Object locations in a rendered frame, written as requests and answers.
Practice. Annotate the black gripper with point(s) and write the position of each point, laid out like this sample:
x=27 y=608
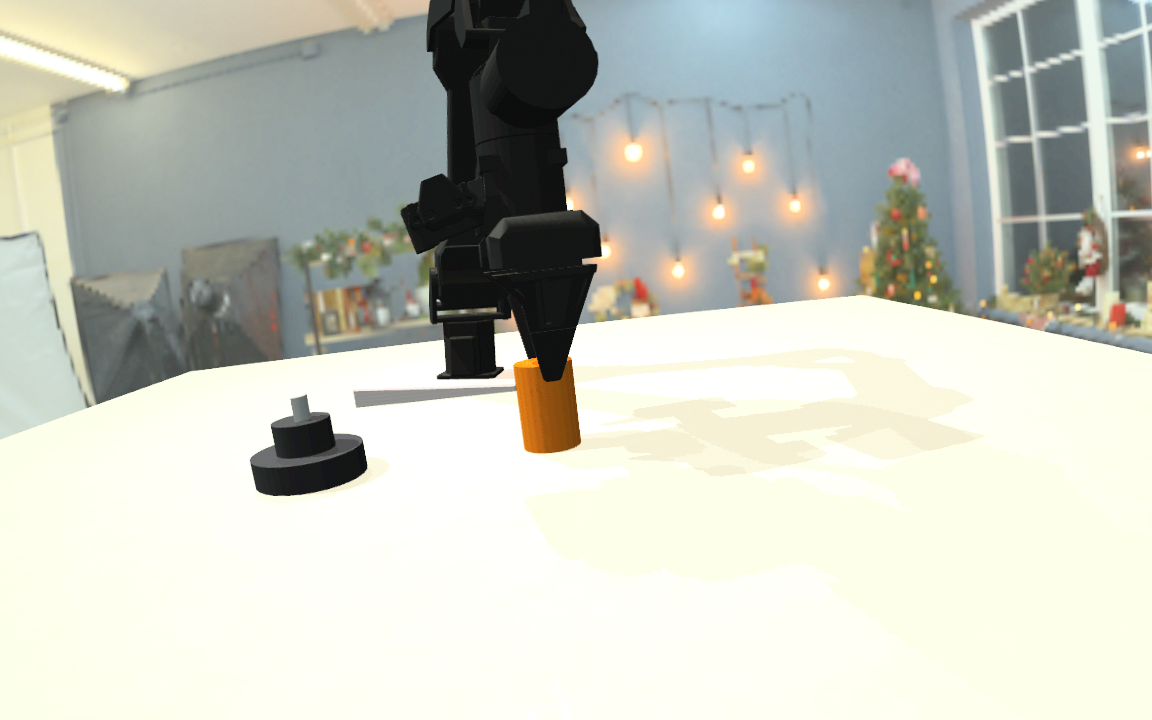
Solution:
x=536 y=249

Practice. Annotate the orange cylinder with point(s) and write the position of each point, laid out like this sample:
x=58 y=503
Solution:
x=548 y=410

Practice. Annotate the black round pedestal with silver shaft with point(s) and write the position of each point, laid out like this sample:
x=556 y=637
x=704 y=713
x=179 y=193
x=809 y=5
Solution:
x=307 y=456

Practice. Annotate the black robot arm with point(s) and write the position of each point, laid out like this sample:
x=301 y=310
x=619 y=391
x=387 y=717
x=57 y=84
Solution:
x=510 y=68

